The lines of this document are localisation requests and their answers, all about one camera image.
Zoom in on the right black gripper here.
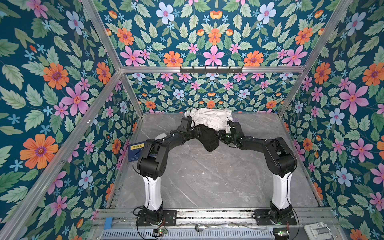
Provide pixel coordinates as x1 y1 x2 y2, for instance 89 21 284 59
213 129 237 144

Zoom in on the black cloth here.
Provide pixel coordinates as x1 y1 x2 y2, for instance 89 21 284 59
197 124 220 152

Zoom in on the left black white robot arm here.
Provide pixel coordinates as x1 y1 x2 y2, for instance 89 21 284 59
137 128 202 216

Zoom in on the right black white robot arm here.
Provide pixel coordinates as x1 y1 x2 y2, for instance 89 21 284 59
218 130 297 219

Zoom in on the purple cloth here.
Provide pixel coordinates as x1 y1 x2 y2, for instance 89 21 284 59
232 119 240 126

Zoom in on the blue box with yellow label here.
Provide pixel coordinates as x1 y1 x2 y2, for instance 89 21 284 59
128 141 146 162

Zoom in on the metal ladle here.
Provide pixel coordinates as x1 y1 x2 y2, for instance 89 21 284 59
195 223 229 233

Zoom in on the blue tape piece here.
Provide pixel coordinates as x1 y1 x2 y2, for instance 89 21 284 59
104 217 113 230

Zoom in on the grey coat hook rail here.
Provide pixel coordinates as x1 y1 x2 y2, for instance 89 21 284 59
179 66 243 74

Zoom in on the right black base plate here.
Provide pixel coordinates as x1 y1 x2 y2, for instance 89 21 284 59
252 209 298 226

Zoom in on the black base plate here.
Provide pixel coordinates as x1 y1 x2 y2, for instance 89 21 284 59
252 209 298 226
136 210 178 227

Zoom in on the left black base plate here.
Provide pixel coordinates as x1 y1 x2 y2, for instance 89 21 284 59
136 210 178 227

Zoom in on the white cable duct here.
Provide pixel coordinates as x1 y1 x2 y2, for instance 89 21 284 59
102 229 275 240

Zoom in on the white plastic bracket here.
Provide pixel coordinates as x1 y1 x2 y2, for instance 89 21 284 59
304 222 333 240

